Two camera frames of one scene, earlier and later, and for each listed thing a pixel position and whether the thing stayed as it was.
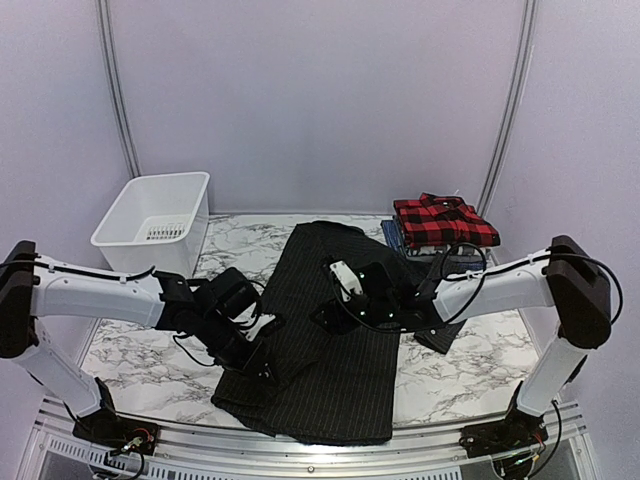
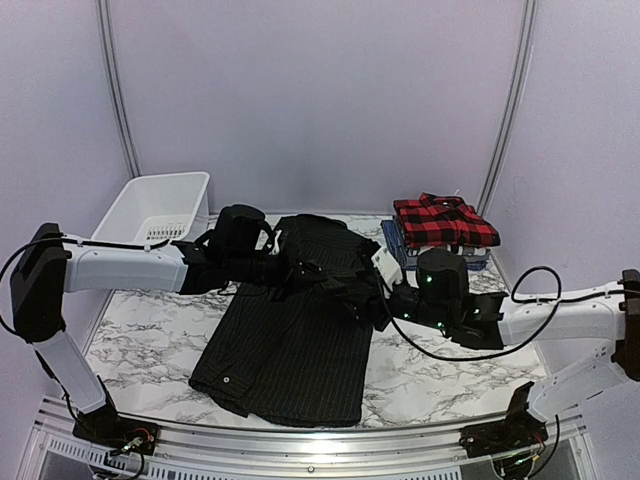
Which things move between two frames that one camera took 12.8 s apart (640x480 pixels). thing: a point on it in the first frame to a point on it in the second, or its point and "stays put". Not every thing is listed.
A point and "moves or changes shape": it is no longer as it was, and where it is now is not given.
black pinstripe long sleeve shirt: [331, 387] moves or changes shape
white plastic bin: [158, 222] stays put
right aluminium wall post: [519, 97] stays put
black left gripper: [253, 361] to [304, 273]
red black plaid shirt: [444, 220] stays put
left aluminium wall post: [115, 88] stays put
